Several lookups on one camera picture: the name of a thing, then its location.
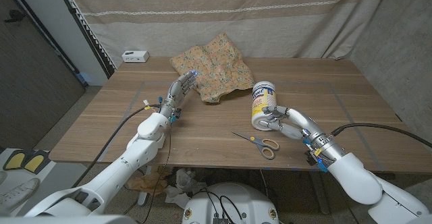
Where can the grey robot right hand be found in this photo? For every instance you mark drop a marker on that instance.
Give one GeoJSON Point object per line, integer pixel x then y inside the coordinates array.
{"type": "Point", "coordinates": [303, 122]}

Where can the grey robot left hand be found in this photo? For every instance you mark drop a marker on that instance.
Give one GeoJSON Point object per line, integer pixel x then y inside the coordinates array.
{"type": "Point", "coordinates": [175, 92]}

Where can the grey scissors with tan grips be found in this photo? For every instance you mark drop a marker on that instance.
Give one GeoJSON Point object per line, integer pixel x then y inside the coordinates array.
{"type": "Point", "coordinates": [259, 142]}

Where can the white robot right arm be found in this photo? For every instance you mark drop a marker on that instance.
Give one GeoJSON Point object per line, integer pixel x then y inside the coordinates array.
{"type": "Point", "coordinates": [354, 180]}

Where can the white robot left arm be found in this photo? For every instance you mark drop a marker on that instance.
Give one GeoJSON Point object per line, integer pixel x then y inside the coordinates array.
{"type": "Point", "coordinates": [135, 156]}

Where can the crumpled white paper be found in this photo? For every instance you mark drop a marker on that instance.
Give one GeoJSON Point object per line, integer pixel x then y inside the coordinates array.
{"type": "Point", "coordinates": [185, 180]}

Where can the crumpled brown paper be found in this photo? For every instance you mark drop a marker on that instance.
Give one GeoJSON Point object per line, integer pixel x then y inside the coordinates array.
{"type": "Point", "coordinates": [148, 183]}

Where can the white yellow wipes canister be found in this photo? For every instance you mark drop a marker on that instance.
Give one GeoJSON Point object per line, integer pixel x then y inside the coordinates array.
{"type": "Point", "coordinates": [263, 96]}

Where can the floral patterned cloth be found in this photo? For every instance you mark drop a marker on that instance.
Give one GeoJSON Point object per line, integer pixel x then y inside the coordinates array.
{"type": "Point", "coordinates": [219, 65]}

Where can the white power strip box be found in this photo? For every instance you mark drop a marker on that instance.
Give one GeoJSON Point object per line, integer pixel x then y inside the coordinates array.
{"type": "Point", "coordinates": [135, 56]}

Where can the metal table leg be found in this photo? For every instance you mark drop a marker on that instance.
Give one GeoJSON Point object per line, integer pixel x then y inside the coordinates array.
{"type": "Point", "coordinates": [143, 198]}
{"type": "Point", "coordinates": [319, 193]}

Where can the beige striped curtain backdrop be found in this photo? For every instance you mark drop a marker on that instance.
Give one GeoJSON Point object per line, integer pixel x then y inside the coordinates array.
{"type": "Point", "coordinates": [236, 15]}

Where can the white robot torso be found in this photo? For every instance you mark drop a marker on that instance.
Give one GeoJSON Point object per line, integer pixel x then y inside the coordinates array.
{"type": "Point", "coordinates": [243, 200]}

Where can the dark grey door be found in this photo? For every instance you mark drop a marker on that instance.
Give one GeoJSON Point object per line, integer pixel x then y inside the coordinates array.
{"type": "Point", "coordinates": [33, 82]}

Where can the yellow black foot pad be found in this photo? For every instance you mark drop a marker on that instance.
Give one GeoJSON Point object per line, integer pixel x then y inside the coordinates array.
{"type": "Point", "coordinates": [15, 161]}
{"type": "Point", "coordinates": [38, 160]}

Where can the white sneaker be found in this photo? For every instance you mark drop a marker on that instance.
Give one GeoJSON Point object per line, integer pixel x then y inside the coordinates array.
{"type": "Point", "coordinates": [18, 193]}

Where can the perforated metal rail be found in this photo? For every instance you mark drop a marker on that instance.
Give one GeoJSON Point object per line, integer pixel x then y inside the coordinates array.
{"type": "Point", "coordinates": [88, 35]}

